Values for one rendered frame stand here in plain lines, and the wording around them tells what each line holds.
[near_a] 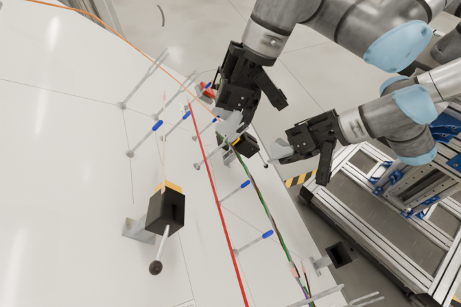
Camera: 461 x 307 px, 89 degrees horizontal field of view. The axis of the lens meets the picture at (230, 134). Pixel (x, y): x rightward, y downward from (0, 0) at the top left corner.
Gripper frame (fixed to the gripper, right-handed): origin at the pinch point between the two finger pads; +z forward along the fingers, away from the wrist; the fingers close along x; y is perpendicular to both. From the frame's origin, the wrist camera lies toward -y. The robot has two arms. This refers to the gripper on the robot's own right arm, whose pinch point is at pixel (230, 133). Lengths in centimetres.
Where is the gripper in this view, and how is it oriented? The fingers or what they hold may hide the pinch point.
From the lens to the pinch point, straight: 54.4
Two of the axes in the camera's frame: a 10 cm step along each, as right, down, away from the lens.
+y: -9.2, -1.6, -3.7
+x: 1.8, 6.6, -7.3
